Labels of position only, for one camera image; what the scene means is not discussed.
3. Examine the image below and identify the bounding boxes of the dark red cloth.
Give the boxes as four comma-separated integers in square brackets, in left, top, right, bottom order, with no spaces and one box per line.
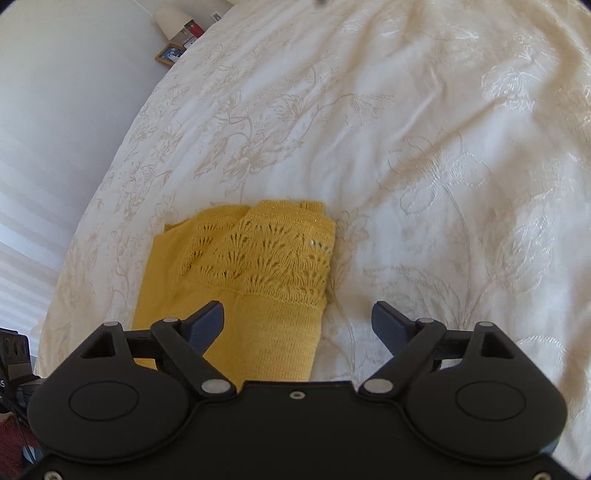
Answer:
[0,412,38,472]

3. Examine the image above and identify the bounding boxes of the yellow knit sweater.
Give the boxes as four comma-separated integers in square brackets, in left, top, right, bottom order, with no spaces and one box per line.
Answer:
[131,199,338,384]

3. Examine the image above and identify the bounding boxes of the wooden picture frame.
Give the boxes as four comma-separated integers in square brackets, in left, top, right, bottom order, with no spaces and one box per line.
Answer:
[154,42,186,69]

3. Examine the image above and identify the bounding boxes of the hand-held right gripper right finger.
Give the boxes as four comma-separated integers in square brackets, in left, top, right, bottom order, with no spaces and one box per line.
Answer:
[358,300,516,400]

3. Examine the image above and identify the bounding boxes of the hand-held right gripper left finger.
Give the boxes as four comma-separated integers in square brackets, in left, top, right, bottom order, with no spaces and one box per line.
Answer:
[81,300,239,400]

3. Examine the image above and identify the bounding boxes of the white embroidered bedspread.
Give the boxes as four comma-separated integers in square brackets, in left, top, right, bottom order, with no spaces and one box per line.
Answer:
[34,0,591,462]

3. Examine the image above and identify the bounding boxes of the cream table lamp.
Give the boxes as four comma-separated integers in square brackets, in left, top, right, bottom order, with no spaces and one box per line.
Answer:
[154,6,193,43]

